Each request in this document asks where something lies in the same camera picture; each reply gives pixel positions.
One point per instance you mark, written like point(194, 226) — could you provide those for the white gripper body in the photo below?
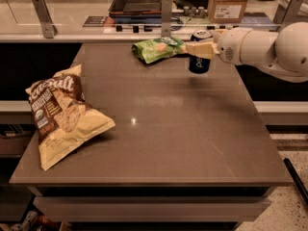
point(229, 47)

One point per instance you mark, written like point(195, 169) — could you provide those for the blue pepsi can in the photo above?
point(199, 65)

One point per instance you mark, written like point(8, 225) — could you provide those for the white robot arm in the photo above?
point(283, 54)

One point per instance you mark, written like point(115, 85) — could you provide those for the green chip bag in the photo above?
point(153, 50)

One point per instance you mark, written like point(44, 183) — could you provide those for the brown sea salt chip bag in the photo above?
point(63, 118)

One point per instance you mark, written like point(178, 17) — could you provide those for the cardboard box with label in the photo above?
point(226, 11)

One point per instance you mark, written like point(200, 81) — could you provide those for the dark open bin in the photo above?
point(133, 7)

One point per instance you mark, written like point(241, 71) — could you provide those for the black pole on floor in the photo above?
point(298, 182)

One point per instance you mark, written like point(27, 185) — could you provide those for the middle metal glass bracket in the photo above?
point(166, 15)

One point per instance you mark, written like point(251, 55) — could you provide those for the metal glass bracket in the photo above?
point(48, 27)
point(166, 15)
point(286, 16)

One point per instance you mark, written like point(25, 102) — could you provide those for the right metal glass bracket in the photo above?
point(286, 16)

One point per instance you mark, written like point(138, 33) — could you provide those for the left metal glass bracket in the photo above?
point(48, 27)

